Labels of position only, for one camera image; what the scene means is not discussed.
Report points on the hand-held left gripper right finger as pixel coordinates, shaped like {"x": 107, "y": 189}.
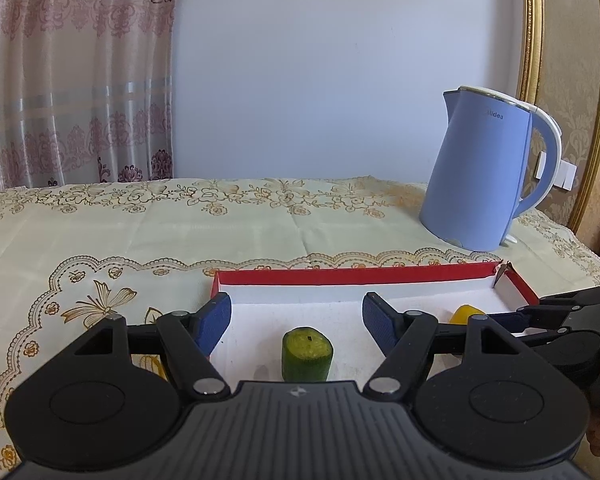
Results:
{"x": 377, "y": 317}

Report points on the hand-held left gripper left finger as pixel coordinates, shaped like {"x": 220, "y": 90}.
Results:
{"x": 215, "y": 322}

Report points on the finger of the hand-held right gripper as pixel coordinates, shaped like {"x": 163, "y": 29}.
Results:
{"x": 560, "y": 341}
{"x": 555, "y": 305}

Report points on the red cardboard box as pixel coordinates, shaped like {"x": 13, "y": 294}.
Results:
{"x": 330, "y": 277}

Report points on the green cucumber piece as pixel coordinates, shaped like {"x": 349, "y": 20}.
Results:
{"x": 306, "y": 357}

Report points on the yellow round fruit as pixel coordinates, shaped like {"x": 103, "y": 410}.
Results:
{"x": 464, "y": 314}

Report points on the bright yellow fruit piece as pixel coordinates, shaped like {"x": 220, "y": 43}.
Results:
{"x": 152, "y": 366}

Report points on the cream floral tablecloth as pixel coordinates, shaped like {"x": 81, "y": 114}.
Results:
{"x": 180, "y": 240}

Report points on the blue electric kettle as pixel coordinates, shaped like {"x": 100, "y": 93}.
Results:
{"x": 475, "y": 175}

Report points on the pink patterned curtain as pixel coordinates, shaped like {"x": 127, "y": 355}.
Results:
{"x": 70, "y": 70}

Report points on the white wall switch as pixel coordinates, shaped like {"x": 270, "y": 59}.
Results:
{"x": 569, "y": 174}

